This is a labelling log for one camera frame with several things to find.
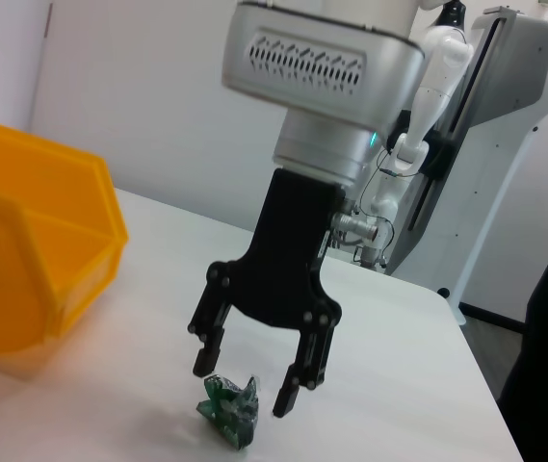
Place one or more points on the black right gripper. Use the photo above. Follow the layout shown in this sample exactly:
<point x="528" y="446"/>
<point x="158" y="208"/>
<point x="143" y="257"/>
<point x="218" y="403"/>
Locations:
<point x="288" y="250"/>

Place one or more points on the green plastic wrapper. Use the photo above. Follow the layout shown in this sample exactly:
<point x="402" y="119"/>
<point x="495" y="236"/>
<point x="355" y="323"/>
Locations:
<point x="230" y="409"/>

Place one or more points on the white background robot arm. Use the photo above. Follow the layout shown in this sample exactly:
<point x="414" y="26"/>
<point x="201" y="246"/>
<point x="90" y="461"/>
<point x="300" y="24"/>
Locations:
<point x="439" y="72"/>

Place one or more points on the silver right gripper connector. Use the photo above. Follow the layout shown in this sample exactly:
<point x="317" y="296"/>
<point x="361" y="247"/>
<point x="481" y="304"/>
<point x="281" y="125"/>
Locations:
<point x="355" y="227"/>

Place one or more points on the yellow plastic bin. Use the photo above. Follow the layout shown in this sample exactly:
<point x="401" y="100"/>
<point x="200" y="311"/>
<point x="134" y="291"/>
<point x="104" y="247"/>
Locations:
<point x="47" y="202"/>

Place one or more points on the grey robot lift column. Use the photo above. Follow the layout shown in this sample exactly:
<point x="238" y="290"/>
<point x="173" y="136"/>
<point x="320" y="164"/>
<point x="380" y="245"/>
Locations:
<point x="504" y="144"/>

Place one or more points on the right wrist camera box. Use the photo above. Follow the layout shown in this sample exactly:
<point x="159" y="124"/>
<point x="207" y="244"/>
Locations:
<point x="312" y="62"/>

